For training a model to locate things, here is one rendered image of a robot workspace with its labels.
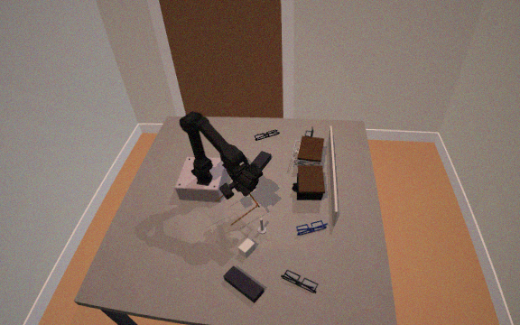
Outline blue wire-frame glasses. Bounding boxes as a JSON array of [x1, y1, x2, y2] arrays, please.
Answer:
[[296, 220, 328, 236]]

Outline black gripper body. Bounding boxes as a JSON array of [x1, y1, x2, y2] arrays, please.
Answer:
[[219, 163, 263, 200]]

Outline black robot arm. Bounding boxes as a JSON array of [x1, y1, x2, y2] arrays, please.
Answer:
[[180, 111, 259, 197]]

